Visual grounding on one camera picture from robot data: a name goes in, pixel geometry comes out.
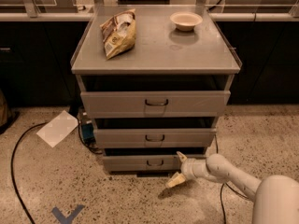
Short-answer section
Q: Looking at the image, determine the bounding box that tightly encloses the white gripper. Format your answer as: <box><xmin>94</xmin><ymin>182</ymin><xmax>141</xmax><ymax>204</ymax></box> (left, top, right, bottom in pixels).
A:
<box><xmin>165</xmin><ymin>151</ymin><xmax>206</xmax><ymax>189</ymax></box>

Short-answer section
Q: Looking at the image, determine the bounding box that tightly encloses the grey bottom drawer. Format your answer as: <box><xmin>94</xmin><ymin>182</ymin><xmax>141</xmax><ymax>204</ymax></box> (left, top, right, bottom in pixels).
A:
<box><xmin>103</xmin><ymin>155</ymin><xmax>181</xmax><ymax>173</ymax></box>

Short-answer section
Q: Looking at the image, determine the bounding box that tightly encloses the grey drawer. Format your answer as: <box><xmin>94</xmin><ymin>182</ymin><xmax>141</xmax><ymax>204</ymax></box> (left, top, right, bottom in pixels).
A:
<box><xmin>81</xmin><ymin>91</ymin><xmax>230</xmax><ymax>119</ymax></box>
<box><xmin>103</xmin><ymin>155</ymin><xmax>181</xmax><ymax>173</ymax></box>
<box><xmin>94</xmin><ymin>128</ymin><xmax>216</xmax><ymax>148</ymax></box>

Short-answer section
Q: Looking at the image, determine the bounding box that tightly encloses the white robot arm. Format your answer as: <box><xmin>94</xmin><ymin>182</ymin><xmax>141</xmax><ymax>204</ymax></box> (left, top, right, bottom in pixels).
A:
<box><xmin>165</xmin><ymin>151</ymin><xmax>299</xmax><ymax>224</ymax></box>

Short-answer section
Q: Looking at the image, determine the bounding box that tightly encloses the grey middle drawer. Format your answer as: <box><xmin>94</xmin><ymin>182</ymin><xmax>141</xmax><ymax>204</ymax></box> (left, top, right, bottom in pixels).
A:
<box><xmin>94</xmin><ymin>128</ymin><xmax>216</xmax><ymax>148</ymax></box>

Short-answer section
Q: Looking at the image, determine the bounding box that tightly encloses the grey top drawer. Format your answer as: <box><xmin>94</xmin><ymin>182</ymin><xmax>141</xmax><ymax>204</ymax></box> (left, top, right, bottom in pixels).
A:
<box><xmin>81</xmin><ymin>91</ymin><xmax>230</xmax><ymax>119</ymax></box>

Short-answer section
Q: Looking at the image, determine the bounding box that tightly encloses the grey drawer cabinet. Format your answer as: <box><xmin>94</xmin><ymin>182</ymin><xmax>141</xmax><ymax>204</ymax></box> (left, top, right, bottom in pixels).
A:
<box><xmin>72</xmin><ymin>5</ymin><xmax>240</xmax><ymax>160</ymax></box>

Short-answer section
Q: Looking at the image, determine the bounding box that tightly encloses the blue box on floor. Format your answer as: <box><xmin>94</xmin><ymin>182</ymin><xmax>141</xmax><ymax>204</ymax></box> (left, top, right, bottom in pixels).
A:
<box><xmin>81</xmin><ymin>123</ymin><xmax>95</xmax><ymax>144</ymax></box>

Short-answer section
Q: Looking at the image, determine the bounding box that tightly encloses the blue tape floor mark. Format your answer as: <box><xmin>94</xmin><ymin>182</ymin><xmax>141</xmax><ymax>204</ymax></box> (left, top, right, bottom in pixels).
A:
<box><xmin>50</xmin><ymin>204</ymin><xmax>86</xmax><ymax>224</ymax></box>

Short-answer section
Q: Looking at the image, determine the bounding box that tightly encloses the white paper sheet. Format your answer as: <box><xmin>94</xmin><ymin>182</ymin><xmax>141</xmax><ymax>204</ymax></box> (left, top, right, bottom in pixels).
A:
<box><xmin>36</xmin><ymin>111</ymin><xmax>78</xmax><ymax>147</ymax></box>

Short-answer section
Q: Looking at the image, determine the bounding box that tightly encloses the white paper bowl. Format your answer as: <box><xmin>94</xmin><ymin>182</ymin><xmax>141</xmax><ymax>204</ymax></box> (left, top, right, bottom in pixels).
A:
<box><xmin>170</xmin><ymin>12</ymin><xmax>203</xmax><ymax>32</ymax></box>

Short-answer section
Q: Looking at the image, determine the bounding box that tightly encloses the yellow brown chip bag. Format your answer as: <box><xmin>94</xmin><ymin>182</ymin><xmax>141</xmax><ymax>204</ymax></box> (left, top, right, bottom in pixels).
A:
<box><xmin>100</xmin><ymin>9</ymin><xmax>136</xmax><ymax>60</ymax></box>

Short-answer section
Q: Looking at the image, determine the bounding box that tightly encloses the brown bag at left edge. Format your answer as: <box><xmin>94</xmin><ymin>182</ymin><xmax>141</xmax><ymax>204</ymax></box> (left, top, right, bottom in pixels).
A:
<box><xmin>0</xmin><ymin>90</ymin><xmax>13</xmax><ymax>128</ymax></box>

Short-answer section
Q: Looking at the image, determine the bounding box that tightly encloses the black looped cable right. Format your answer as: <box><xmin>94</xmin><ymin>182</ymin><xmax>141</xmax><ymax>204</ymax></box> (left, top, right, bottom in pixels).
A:
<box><xmin>214</xmin><ymin>134</ymin><xmax>251</xmax><ymax>224</ymax></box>

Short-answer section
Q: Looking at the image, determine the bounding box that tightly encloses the black cable left floor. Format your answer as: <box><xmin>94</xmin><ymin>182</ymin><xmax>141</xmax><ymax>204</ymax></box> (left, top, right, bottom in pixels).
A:
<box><xmin>10</xmin><ymin>121</ymin><xmax>48</xmax><ymax>224</ymax></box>

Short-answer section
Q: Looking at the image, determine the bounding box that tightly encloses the white counter rail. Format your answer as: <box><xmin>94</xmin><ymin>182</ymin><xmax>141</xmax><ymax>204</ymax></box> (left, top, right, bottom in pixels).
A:
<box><xmin>0</xmin><ymin>13</ymin><xmax>299</xmax><ymax>22</ymax></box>

